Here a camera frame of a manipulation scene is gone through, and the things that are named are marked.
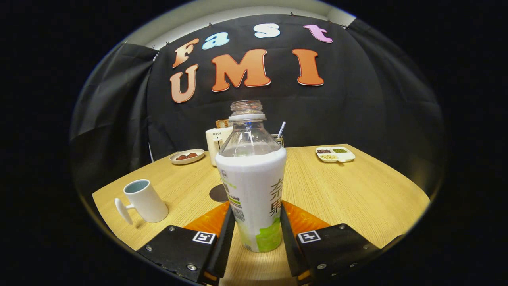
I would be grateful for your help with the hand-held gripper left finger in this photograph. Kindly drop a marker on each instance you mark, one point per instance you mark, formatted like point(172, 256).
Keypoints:
point(224, 242)

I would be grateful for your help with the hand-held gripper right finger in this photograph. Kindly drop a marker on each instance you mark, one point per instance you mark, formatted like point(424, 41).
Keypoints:
point(289, 242)

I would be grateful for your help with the dark brown round coaster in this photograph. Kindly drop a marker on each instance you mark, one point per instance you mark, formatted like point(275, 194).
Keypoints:
point(217, 194)

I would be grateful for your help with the white green juice bottle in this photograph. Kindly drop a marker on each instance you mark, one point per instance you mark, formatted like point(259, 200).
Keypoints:
point(254, 178)

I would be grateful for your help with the white cup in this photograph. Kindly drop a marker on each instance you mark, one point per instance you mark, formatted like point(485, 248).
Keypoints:
point(147, 204)

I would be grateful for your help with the wooden table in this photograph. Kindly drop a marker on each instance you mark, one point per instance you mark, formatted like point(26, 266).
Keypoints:
point(337, 190)

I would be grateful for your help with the small white plate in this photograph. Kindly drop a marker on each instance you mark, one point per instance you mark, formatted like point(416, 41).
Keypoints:
point(186, 161)

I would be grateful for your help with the white toaster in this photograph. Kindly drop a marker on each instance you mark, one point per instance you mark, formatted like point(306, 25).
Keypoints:
point(216, 143)

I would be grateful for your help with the white divided bean dish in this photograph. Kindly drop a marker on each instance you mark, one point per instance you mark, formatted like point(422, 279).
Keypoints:
point(337, 155)

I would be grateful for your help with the striped straw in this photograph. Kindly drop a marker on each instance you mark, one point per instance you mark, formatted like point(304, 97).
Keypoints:
point(281, 129)

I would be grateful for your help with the toast slice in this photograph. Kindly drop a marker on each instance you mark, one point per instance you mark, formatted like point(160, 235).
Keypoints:
point(222, 123)

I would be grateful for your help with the black backdrop cloth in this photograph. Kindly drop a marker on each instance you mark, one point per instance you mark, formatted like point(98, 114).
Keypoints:
point(357, 99)

